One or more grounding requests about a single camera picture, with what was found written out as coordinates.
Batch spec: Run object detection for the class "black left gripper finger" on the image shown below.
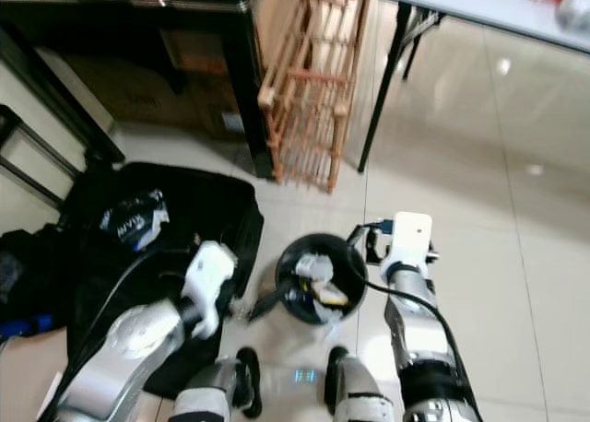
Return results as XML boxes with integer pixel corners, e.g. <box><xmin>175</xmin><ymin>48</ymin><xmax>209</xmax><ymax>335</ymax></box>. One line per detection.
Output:
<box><xmin>245</xmin><ymin>287</ymin><xmax>301</xmax><ymax>325</ymax></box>

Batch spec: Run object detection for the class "white paper trash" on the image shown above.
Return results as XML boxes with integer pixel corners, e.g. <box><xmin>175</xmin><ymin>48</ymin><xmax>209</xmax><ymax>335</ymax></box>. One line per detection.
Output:
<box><xmin>293</xmin><ymin>252</ymin><xmax>351</xmax><ymax>312</ymax></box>

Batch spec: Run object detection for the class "round black rubbish bin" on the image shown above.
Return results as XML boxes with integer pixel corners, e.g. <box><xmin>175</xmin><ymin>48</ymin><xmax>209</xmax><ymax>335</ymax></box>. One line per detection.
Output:
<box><xmin>275</xmin><ymin>233</ymin><xmax>371</xmax><ymax>327</ymax></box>

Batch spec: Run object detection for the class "robot left leg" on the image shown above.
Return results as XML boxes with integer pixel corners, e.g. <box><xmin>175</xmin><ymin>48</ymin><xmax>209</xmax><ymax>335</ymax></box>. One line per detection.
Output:
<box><xmin>166</xmin><ymin>346</ymin><xmax>265</xmax><ymax>422</ymax></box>

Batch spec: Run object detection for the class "robot leg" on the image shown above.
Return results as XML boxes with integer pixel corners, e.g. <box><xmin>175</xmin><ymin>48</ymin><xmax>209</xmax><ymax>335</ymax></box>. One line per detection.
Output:
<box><xmin>325</xmin><ymin>346</ymin><xmax>399</xmax><ymax>422</ymax></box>
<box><xmin>166</xmin><ymin>346</ymin><xmax>265</xmax><ymax>422</ymax></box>

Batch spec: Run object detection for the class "large black fabric bag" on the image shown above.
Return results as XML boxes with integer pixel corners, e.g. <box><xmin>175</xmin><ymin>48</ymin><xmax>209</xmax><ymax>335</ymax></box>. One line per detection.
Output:
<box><xmin>55</xmin><ymin>161</ymin><xmax>265</xmax><ymax>401</ymax></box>

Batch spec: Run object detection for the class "robot right leg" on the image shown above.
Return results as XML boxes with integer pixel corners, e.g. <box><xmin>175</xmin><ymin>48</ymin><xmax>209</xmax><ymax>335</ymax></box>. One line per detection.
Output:
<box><xmin>325</xmin><ymin>346</ymin><xmax>399</xmax><ymax>422</ymax></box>

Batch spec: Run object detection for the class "blue and white packet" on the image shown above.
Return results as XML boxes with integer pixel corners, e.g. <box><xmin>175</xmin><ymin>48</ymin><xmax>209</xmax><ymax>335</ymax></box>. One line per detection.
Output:
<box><xmin>99</xmin><ymin>190</ymin><xmax>171</xmax><ymax>253</ymax></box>

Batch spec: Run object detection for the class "wooden slatted crate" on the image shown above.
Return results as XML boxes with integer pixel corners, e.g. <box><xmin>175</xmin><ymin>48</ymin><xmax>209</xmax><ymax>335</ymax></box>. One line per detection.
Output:
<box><xmin>256</xmin><ymin>0</ymin><xmax>375</xmax><ymax>194</ymax></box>

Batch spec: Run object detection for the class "black backpack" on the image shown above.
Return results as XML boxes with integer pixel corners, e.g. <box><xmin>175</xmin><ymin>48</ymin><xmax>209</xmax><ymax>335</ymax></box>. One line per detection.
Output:
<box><xmin>0</xmin><ymin>223</ymin><xmax>77</xmax><ymax>342</ymax></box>

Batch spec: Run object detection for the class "small white box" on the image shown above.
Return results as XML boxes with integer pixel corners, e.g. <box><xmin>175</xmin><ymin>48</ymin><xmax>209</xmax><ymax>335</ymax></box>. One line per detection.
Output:
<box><xmin>37</xmin><ymin>394</ymin><xmax>73</xmax><ymax>422</ymax></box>

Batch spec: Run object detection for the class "black desk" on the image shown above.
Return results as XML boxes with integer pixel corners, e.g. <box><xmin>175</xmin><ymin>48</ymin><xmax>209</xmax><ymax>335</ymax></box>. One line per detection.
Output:
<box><xmin>0</xmin><ymin>0</ymin><xmax>275</xmax><ymax>181</ymax></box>

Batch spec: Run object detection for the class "brown cardboard box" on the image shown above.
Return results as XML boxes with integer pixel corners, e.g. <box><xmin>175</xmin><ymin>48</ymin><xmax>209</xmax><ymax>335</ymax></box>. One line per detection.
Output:
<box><xmin>61</xmin><ymin>28</ymin><xmax>248</xmax><ymax>135</ymax></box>

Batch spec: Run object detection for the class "white table with black legs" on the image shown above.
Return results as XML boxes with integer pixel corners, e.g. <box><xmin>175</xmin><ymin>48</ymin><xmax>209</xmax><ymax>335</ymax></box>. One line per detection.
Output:
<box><xmin>357</xmin><ymin>0</ymin><xmax>590</xmax><ymax>175</ymax></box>

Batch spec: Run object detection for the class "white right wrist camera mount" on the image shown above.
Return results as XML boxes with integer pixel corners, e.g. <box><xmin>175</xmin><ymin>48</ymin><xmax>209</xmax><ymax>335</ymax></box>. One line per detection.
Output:
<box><xmin>391</xmin><ymin>212</ymin><xmax>435</xmax><ymax>268</ymax></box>

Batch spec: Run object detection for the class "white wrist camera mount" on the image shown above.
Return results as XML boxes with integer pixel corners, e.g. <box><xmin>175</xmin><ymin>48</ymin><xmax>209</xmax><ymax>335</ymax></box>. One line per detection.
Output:
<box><xmin>183</xmin><ymin>241</ymin><xmax>238</xmax><ymax>339</ymax></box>
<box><xmin>391</xmin><ymin>212</ymin><xmax>435</xmax><ymax>268</ymax></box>

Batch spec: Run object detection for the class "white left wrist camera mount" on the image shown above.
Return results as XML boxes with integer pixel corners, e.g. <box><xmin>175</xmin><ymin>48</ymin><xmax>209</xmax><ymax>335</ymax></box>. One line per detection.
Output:
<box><xmin>183</xmin><ymin>241</ymin><xmax>238</xmax><ymax>339</ymax></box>

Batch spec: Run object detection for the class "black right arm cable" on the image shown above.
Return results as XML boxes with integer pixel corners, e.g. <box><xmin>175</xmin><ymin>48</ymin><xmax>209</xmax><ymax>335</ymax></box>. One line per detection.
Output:
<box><xmin>347</xmin><ymin>221</ymin><xmax>471</xmax><ymax>368</ymax></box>

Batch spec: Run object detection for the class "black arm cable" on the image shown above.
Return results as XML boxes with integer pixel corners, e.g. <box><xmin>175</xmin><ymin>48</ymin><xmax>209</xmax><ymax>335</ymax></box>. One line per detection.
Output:
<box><xmin>347</xmin><ymin>221</ymin><xmax>471</xmax><ymax>368</ymax></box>
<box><xmin>61</xmin><ymin>245</ymin><xmax>191</xmax><ymax>414</ymax></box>

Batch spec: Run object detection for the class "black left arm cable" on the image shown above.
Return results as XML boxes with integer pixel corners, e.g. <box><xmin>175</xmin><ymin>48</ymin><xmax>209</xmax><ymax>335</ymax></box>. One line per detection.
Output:
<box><xmin>61</xmin><ymin>245</ymin><xmax>191</xmax><ymax>414</ymax></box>

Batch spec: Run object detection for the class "black metal frame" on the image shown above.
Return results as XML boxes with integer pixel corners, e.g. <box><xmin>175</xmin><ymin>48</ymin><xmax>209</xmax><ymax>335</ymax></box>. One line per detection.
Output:
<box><xmin>0</xmin><ymin>103</ymin><xmax>77</xmax><ymax>208</ymax></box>

